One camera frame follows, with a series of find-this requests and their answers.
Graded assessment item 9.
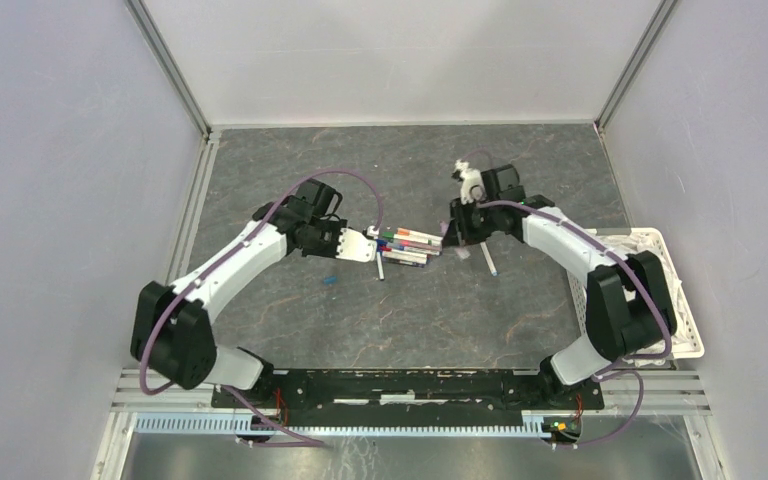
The white plastic basket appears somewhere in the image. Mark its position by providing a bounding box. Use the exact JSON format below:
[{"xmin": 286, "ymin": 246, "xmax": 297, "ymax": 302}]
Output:
[{"xmin": 566, "ymin": 227, "xmax": 706, "ymax": 362}]

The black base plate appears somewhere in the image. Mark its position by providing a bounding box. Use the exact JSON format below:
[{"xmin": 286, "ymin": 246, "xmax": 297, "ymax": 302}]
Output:
[{"xmin": 243, "ymin": 368, "xmax": 605, "ymax": 428}]

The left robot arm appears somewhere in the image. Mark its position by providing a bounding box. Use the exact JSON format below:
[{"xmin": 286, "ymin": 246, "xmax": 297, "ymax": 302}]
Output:
[{"xmin": 130, "ymin": 179, "xmax": 348, "ymax": 408}]

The pink highlighter pen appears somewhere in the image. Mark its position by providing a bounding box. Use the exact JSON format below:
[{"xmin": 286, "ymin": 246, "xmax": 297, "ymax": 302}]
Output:
[{"xmin": 440, "ymin": 221, "xmax": 471, "ymax": 260}]

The slotted cable duct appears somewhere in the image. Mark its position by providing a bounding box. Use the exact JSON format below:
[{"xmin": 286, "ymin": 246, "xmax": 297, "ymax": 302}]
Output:
[{"xmin": 134, "ymin": 412, "xmax": 550, "ymax": 440}]

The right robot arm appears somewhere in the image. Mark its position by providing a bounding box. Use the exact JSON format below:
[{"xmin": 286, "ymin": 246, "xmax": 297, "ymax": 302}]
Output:
[{"xmin": 442, "ymin": 160, "xmax": 678, "ymax": 408}]

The white cloth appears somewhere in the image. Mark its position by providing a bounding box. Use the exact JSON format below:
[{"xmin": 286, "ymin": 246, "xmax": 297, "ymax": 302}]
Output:
[{"xmin": 596, "ymin": 227, "xmax": 699, "ymax": 359}]

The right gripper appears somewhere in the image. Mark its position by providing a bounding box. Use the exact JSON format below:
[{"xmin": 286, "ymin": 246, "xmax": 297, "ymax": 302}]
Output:
[{"xmin": 442, "ymin": 195, "xmax": 499, "ymax": 248}]

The dark purple pen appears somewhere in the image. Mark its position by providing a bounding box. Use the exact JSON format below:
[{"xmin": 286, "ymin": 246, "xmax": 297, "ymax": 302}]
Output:
[{"xmin": 382, "ymin": 255, "xmax": 426, "ymax": 268}]

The green capped marker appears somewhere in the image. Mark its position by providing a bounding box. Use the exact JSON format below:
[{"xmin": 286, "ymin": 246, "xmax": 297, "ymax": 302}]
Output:
[{"xmin": 380, "ymin": 231, "xmax": 441, "ymax": 247}]

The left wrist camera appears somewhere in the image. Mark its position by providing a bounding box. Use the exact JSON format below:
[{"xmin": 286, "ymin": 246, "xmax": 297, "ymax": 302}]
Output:
[{"xmin": 335, "ymin": 228, "xmax": 378, "ymax": 263}]

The red capped marker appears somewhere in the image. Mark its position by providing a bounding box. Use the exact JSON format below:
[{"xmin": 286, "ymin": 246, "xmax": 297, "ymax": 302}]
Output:
[{"xmin": 378, "ymin": 241, "xmax": 441, "ymax": 256}]

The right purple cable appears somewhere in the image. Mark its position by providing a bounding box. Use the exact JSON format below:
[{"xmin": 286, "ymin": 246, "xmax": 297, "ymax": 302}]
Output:
[{"xmin": 458, "ymin": 148, "xmax": 674, "ymax": 452}]

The orange capped marker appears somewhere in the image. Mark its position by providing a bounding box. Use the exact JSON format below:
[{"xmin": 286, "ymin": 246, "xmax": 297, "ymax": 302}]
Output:
[{"xmin": 396, "ymin": 228, "xmax": 443, "ymax": 244}]

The blue capped marker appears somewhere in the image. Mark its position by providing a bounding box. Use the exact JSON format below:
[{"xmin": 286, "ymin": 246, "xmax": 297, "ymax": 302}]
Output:
[{"xmin": 379, "ymin": 248, "xmax": 428, "ymax": 265}]

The light blue capped pen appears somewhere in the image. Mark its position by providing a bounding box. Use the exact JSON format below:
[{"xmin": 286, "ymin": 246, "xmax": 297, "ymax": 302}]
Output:
[{"xmin": 480, "ymin": 242, "xmax": 499, "ymax": 277}]

